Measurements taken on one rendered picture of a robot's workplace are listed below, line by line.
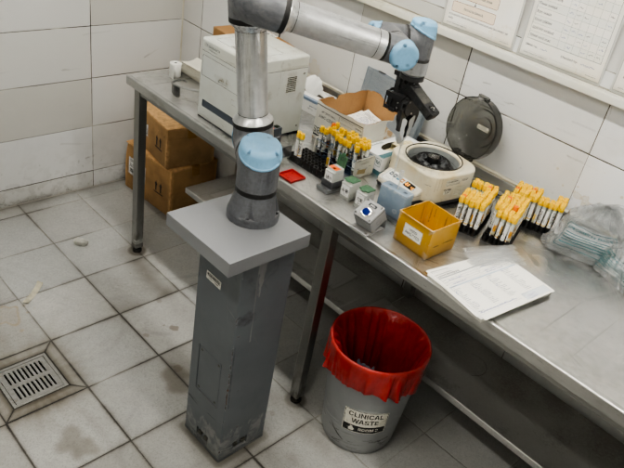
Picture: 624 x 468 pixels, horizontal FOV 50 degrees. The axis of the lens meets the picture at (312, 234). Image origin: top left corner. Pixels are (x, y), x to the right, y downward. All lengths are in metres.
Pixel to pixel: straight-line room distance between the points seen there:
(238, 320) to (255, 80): 0.68
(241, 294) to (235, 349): 0.21
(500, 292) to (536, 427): 0.72
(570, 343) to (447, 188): 0.68
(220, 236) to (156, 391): 0.98
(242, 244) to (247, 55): 0.50
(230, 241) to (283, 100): 0.81
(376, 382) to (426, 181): 0.67
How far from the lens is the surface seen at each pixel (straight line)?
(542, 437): 2.48
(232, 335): 2.01
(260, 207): 1.83
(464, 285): 1.88
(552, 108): 2.34
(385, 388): 2.23
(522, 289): 1.95
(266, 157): 1.76
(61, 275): 3.17
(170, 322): 2.91
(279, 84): 2.41
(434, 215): 2.06
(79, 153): 3.70
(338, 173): 2.16
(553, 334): 1.86
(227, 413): 2.25
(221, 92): 2.44
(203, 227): 1.83
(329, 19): 1.69
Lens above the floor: 1.92
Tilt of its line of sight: 32 degrees down
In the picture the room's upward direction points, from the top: 11 degrees clockwise
